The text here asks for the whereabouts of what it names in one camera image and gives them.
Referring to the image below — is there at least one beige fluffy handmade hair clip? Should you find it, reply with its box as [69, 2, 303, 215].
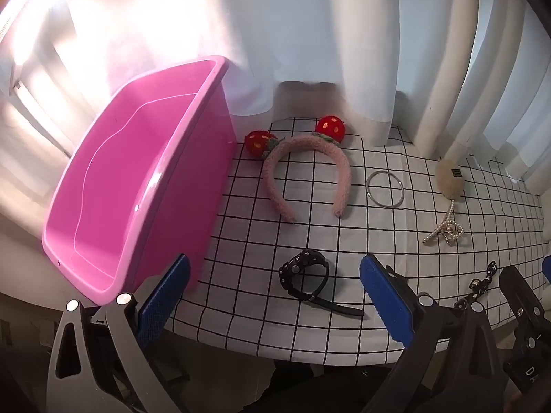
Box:
[435, 159, 465, 200]

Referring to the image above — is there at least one pearl hair claw clip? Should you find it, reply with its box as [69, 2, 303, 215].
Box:
[422, 200, 464, 245]

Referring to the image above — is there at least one pink plastic tub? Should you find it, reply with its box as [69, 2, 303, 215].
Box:
[42, 56, 236, 305]

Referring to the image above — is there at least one pink fuzzy strawberry headband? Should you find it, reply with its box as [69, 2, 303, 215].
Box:
[243, 115, 352, 224]

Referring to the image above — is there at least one white black grid tablecloth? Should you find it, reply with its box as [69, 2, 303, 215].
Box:
[166, 129, 549, 366]

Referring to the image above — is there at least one white curtain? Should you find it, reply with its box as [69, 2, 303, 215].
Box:
[1, 0, 550, 216]

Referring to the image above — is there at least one black patterned ribbon hair tie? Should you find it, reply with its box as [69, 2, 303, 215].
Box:
[454, 259, 499, 310]

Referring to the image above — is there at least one black digital wristwatch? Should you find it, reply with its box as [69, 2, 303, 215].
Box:
[277, 248, 364, 318]

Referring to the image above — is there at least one silver bangle bracelet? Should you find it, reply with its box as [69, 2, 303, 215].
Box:
[366, 170, 406, 209]

